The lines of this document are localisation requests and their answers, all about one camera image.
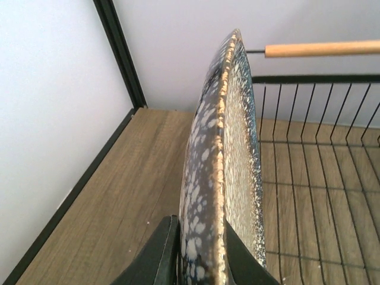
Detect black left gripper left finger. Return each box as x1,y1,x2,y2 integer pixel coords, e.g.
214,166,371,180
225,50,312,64
112,215,179,285

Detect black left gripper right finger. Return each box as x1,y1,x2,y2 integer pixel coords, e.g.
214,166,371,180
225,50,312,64
223,219,279,285

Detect speckled beige blue-rimmed plate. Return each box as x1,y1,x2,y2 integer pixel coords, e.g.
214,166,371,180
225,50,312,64
178,29,266,284

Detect black wire dish rack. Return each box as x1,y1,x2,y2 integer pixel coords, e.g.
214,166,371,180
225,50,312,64
252,73,379,284

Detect right wooden rack handle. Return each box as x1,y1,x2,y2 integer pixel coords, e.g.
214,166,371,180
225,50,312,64
265,40,379,58

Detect black metal enclosure frame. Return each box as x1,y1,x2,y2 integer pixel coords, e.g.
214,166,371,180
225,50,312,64
0,0,179,285

